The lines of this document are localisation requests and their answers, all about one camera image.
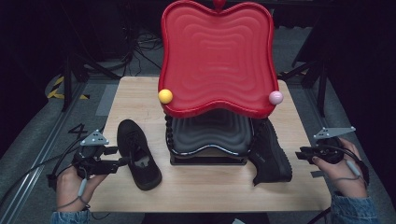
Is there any bundle of black floor cables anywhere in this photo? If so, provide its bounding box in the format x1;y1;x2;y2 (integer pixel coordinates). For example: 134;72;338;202
124;31;164;77

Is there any black lace-up shoe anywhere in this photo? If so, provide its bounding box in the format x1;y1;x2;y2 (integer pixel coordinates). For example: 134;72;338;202
247;118;293;187
116;119;163;191

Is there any grey cable with plug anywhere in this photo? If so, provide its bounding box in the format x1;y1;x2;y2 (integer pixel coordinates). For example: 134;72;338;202
330;158;367;185
56;167;92;211

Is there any black metal stand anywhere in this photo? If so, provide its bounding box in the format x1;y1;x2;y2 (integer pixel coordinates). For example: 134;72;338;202
278;59;329;118
60;52;121;113

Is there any person's right hand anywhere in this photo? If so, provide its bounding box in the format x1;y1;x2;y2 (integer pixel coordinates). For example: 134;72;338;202
312;137;370;199

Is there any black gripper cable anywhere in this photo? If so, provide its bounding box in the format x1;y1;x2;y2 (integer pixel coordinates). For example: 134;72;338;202
320;143;370;185
0;136;82;207

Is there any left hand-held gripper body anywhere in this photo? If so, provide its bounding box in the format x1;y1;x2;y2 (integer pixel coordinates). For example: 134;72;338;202
71;129;122;181

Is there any person's left hand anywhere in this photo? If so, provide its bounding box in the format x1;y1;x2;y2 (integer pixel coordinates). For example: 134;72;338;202
55;166;108;213

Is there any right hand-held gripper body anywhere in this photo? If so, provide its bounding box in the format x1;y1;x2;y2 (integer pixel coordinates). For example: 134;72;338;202
306;125;357;165

